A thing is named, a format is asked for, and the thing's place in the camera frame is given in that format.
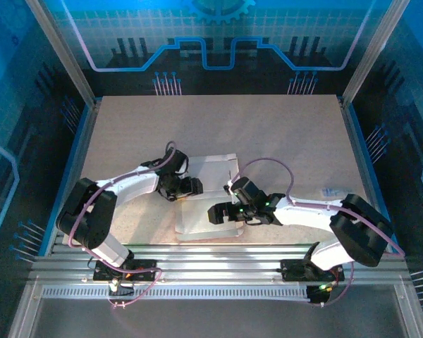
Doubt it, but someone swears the pink paper box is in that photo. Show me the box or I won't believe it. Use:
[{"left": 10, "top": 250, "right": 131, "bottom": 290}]
[{"left": 174, "top": 153, "right": 246, "bottom": 242}]

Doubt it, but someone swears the black controller box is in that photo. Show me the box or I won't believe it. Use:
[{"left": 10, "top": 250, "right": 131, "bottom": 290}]
[{"left": 307, "top": 283, "right": 332, "bottom": 306}]

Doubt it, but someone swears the blue printed sticker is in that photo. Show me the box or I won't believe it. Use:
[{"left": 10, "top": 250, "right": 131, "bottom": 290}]
[{"left": 320, "top": 187, "right": 354, "bottom": 198}]

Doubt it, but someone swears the white connector block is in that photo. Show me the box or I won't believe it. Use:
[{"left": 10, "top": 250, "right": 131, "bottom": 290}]
[{"left": 107, "top": 278, "right": 135, "bottom": 297}]

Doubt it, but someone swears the aluminium mounting rail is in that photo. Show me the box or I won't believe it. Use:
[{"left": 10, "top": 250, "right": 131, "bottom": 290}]
[{"left": 27, "top": 243, "right": 412, "bottom": 287}]

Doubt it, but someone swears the slotted grey cable duct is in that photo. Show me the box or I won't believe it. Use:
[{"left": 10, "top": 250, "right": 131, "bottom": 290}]
[{"left": 41, "top": 285, "right": 313, "bottom": 301}]

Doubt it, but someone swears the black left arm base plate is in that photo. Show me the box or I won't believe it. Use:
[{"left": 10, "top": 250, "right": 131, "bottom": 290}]
[{"left": 92, "top": 258, "right": 159, "bottom": 282}]

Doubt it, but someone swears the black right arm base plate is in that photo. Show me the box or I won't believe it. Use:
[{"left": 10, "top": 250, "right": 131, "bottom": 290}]
[{"left": 280, "top": 258, "right": 346, "bottom": 282}]

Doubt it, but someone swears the aluminium table side rail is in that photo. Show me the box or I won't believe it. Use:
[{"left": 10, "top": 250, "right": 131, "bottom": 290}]
[
  {"left": 339, "top": 98, "right": 398, "bottom": 256},
  {"left": 38, "top": 98, "right": 103, "bottom": 256}
]

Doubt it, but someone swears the aluminium frame post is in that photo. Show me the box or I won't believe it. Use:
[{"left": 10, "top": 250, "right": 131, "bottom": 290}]
[
  {"left": 24, "top": 0, "right": 99, "bottom": 108},
  {"left": 339, "top": 0, "right": 412, "bottom": 108}
]

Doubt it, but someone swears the aluminium lower frame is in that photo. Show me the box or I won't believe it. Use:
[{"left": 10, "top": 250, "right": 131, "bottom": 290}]
[{"left": 6, "top": 281, "right": 423, "bottom": 338}]

